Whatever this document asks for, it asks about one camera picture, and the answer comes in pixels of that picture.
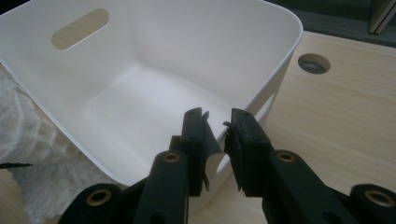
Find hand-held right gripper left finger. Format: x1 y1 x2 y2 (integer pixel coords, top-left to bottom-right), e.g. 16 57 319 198
169 106 223 198

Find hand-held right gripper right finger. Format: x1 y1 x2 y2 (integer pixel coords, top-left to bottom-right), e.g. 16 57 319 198
223 107 275 198

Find white cloth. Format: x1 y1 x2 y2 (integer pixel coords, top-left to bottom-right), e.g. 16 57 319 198
0 63 125 224

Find white plastic basket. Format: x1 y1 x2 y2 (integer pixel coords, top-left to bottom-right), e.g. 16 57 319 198
0 0 304 216

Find beige desk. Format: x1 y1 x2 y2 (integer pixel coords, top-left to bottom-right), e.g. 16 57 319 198
368 0 396 35

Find round table cable grommet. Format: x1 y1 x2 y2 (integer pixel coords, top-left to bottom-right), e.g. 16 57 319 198
297 52 332 76

